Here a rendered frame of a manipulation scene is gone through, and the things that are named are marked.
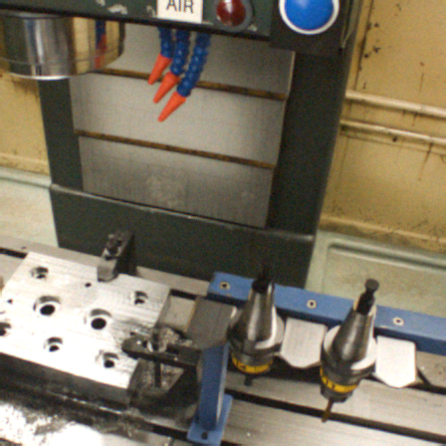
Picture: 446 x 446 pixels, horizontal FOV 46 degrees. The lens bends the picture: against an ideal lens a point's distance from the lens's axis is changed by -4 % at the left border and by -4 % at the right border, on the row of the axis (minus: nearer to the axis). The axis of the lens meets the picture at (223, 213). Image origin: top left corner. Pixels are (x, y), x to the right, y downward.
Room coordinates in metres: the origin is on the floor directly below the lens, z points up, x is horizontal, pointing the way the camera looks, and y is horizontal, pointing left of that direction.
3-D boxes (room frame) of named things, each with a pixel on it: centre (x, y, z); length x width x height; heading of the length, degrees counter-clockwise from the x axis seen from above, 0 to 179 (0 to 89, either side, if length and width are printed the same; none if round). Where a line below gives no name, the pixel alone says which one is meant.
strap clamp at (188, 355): (0.53, 0.08, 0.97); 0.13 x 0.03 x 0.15; 79
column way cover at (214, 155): (1.03, 0.12, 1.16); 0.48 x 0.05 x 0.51; 79
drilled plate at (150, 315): (0.61, 0.25, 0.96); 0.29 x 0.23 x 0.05; 79
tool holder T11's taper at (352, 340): (0.39, -0.16, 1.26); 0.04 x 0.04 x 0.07
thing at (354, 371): (0.39, -0.16, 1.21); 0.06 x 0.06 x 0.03
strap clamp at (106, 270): (0.75, 0.20, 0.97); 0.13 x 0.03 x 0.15; 169
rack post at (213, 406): (0.48, 0.00, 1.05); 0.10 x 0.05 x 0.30; 169
